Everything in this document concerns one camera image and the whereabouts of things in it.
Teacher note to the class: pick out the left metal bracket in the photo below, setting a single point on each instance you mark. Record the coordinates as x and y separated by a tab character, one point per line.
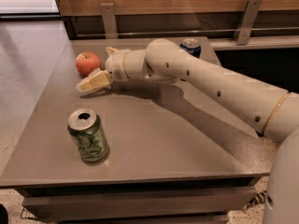
109	20

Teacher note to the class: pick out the green soda can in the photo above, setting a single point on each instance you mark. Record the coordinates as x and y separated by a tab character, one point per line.
85	128

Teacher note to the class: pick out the right metal bracket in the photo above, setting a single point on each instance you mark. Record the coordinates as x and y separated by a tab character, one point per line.
243	32

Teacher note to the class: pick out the grey table with drawers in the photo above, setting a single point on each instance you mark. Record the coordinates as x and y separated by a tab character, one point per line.
175	156

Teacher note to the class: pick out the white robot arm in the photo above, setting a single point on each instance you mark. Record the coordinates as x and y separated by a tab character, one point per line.
268	109

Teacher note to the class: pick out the red apple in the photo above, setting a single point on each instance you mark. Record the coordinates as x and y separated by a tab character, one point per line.
86	62

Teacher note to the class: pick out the blue soda can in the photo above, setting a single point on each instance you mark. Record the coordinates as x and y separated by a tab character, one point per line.
192	46

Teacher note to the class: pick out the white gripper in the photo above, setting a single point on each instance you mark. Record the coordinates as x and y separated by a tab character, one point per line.
114	65

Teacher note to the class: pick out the metal bracket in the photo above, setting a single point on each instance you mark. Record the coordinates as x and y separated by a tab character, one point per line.
109	20
243	32

